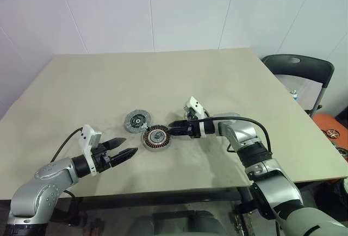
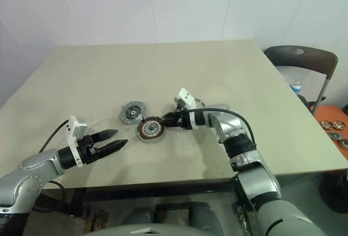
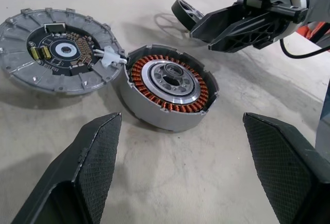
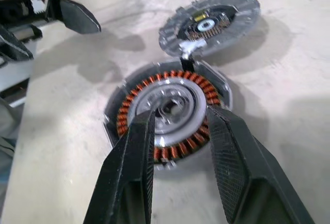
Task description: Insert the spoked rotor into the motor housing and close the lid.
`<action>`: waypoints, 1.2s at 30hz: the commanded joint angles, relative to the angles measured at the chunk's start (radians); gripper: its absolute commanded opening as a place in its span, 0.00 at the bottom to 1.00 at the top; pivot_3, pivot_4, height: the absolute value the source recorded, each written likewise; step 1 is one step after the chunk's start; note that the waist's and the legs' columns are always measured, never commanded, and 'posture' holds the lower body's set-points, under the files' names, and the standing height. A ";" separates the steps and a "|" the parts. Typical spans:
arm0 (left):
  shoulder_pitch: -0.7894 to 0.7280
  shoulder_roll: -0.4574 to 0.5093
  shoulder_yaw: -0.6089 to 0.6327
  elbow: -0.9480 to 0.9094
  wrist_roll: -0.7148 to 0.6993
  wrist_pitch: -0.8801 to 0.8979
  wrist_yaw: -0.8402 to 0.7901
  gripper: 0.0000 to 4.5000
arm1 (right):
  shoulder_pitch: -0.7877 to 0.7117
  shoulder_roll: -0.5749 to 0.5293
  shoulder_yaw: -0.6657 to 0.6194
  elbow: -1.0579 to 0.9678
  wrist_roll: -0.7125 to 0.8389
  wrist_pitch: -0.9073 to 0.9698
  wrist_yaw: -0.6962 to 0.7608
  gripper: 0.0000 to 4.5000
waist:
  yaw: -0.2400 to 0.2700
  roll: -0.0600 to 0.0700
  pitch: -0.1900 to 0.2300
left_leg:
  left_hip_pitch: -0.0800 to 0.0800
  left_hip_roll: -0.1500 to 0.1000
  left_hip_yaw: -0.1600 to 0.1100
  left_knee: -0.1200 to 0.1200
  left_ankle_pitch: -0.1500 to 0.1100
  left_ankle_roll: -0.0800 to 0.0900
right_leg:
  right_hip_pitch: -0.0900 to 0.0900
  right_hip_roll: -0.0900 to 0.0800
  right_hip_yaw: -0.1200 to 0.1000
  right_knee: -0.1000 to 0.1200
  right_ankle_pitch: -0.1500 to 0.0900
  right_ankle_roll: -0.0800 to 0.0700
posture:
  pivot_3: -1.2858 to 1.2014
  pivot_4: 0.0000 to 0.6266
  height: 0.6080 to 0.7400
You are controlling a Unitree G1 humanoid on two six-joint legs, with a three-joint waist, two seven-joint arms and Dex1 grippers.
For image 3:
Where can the grey motor lid with circuit board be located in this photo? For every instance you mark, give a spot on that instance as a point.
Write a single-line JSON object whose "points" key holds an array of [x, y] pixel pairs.
{"points": [[25, 61]]}

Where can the black spoked rotor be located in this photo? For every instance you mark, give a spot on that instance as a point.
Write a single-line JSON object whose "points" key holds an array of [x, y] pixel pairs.
{"points": [[178, 9]]}

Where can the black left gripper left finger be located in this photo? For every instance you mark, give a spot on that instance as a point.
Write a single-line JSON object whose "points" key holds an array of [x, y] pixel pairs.
{"points": [[85, 172]]}

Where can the grey motor housing with copper windings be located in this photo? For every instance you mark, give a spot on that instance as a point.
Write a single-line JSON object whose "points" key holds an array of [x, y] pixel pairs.
{"points": [[144, 115]]}

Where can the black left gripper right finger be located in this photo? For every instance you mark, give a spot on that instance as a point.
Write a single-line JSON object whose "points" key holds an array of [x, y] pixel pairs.
{"points": [[286, 172]]}

